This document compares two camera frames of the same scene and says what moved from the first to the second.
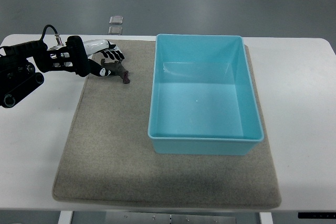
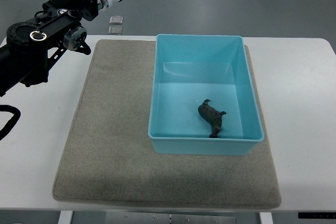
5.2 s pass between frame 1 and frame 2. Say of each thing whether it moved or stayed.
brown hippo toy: moved
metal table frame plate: stayed
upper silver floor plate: stayed
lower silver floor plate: stayed
